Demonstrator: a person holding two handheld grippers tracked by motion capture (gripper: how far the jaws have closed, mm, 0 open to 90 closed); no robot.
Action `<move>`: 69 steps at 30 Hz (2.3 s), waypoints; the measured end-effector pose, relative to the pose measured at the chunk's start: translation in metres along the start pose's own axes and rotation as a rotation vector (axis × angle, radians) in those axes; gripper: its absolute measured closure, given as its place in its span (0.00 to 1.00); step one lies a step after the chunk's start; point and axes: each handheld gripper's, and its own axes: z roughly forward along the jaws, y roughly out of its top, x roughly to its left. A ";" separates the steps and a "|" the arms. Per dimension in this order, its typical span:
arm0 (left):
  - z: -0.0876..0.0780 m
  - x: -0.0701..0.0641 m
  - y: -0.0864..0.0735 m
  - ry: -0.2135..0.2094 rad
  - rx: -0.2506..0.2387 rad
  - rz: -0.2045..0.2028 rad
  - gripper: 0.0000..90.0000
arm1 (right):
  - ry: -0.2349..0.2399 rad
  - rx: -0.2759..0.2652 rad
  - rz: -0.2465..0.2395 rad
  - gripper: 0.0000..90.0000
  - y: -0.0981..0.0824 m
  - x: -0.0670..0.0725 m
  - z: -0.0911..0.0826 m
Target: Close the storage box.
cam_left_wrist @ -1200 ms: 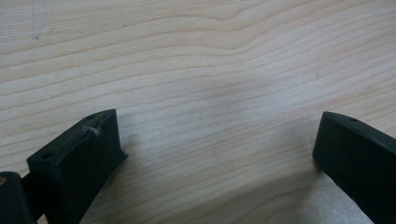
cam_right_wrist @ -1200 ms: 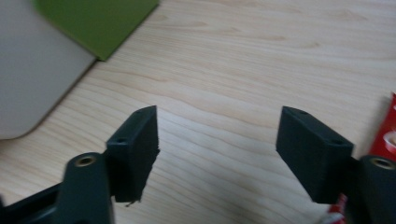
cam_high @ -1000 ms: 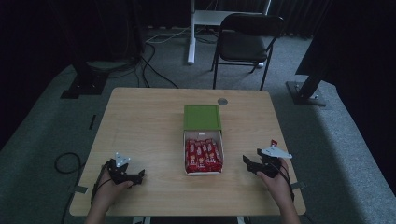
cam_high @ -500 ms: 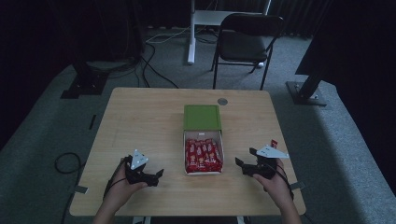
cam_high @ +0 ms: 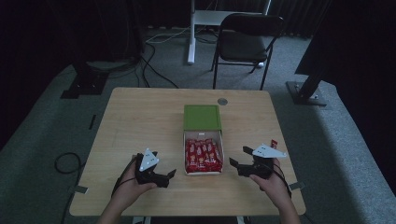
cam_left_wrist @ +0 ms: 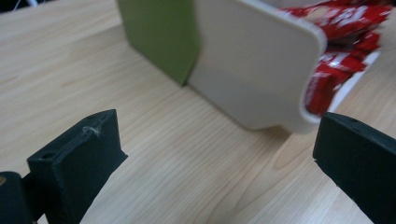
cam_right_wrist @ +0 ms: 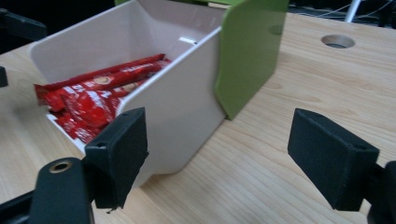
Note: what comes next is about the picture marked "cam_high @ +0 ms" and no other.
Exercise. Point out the tray of red packets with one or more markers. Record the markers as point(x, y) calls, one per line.
point(203, 133)

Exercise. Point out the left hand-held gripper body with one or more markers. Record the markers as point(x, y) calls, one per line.
point(148, 169)

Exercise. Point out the black folding chair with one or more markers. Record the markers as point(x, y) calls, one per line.
point(243, 43)

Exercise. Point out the person's right hand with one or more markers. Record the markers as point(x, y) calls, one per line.
point(274, 188)

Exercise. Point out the black stand base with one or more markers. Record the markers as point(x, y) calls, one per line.
point(84, 85)
point(306, 93)

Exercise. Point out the grey round table grommet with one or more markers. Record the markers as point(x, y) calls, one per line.
point(222, 101)

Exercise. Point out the red snack packet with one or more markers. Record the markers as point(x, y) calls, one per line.
point(274, 144)

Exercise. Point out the grey tape piece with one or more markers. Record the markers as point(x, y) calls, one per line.
point(297, 185)
point(79, 189)

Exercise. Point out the person's left hand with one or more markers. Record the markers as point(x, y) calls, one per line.
point(132, 193)

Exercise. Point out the green box lid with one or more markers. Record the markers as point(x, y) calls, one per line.
point(202, 117)

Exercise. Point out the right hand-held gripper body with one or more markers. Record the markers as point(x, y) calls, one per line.
point(263, 161)

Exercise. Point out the row of red packets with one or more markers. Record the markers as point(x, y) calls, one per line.
point(202, 155)

